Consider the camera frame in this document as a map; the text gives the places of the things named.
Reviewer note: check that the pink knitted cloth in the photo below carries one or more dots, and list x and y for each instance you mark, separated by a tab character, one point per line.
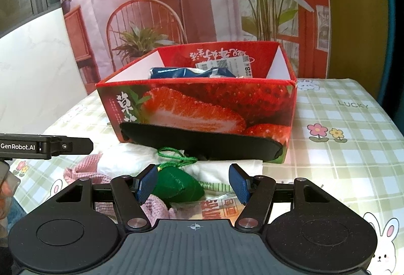
82	169

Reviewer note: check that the blue soft packet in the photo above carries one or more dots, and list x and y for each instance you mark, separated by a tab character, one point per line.
176	73

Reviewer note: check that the white packet with red print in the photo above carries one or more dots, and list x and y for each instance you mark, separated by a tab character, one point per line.
217	209

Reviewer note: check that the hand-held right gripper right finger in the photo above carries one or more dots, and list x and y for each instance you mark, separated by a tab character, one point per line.
240	183

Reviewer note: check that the black soft pouch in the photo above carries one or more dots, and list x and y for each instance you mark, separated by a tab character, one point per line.
202	141

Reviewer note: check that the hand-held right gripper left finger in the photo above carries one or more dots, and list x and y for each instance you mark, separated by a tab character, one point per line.
146	183

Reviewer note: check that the teal curtain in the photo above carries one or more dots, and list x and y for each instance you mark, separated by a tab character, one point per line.
394	41

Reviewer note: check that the white green patterned cloth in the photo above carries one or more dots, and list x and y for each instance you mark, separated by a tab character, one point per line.
217	186

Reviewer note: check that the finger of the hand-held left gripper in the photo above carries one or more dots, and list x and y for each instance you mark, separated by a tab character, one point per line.
75	145

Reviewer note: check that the person's left hand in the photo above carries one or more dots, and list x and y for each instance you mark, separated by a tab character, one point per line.
5	199

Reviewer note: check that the red strawberry print cardboard box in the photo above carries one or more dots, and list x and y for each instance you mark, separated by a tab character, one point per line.
205	104

